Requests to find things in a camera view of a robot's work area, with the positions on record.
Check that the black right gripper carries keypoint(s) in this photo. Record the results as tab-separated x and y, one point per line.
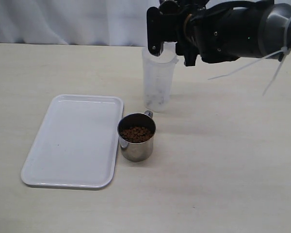
222	33

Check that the steel mug with pellets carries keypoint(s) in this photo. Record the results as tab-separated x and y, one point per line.
136	135

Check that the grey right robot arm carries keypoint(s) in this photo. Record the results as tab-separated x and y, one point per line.
274	30

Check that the clear plastic tall container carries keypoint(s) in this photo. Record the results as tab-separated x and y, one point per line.
157	77

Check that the white plastic tray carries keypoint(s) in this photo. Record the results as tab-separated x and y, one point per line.
76	144

